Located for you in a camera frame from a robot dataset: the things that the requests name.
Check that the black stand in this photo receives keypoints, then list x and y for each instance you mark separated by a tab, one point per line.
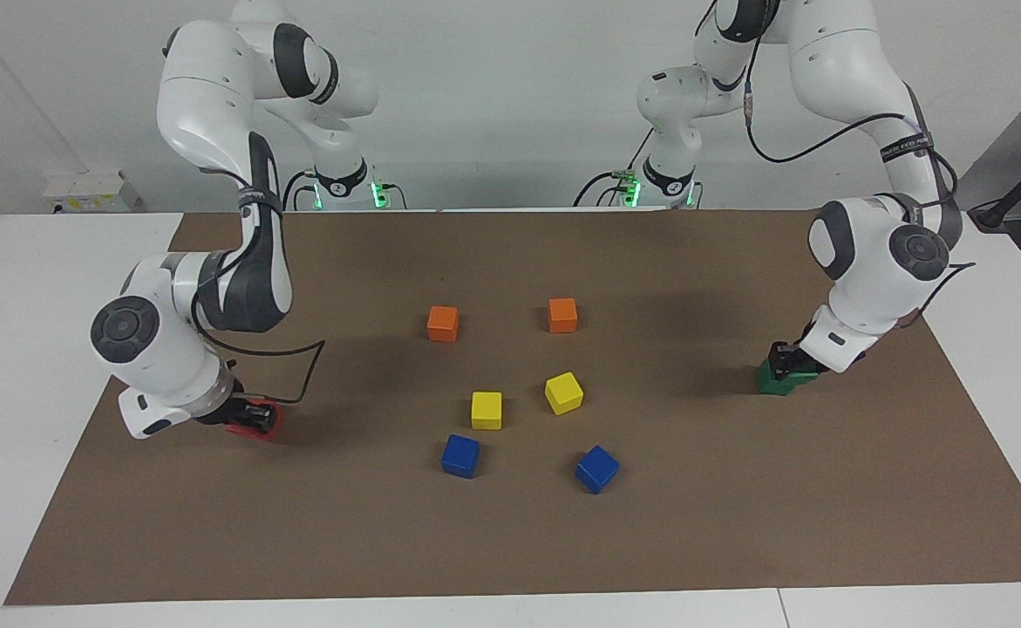
1007	205

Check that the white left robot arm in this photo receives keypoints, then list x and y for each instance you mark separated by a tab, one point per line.
876	262

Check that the green wooden cube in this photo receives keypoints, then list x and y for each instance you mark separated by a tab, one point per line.
767	384
806	379

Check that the blue wooden cube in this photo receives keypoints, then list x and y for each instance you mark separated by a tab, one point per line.
597	468
460	455

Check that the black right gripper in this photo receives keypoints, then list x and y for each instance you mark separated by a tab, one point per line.
224	412

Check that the orange wooden cube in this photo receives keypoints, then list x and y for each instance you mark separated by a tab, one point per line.
443	323
562	315

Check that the yellow wooden cube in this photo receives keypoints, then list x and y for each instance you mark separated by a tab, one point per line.
564	392
486	410

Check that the brown paper table mat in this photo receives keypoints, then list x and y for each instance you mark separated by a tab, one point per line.
510	541

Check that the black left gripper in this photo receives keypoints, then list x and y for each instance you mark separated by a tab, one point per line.
796	358

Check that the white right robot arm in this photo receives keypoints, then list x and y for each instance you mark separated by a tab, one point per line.
161	349

